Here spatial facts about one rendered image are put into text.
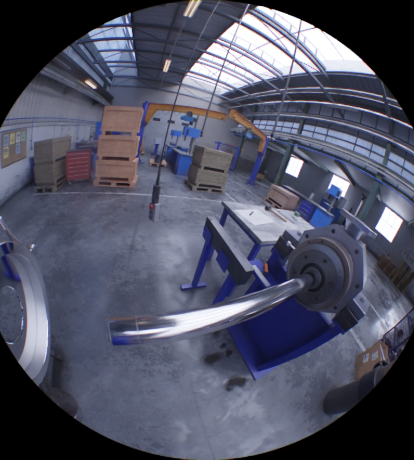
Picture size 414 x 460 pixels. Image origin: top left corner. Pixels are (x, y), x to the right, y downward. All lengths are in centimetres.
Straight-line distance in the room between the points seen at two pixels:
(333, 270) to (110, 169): 437
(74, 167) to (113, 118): 160
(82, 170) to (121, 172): 119
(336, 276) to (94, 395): 173
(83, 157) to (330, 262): 477
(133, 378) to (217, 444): 88
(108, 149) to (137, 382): 429
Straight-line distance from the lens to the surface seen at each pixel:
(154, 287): 174
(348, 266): 76
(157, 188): 92
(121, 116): 423
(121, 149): 418
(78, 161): 462
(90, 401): 157
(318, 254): 75
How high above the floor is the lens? 143
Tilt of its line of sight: 31 degrees down
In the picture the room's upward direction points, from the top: 17 degrees clockwise
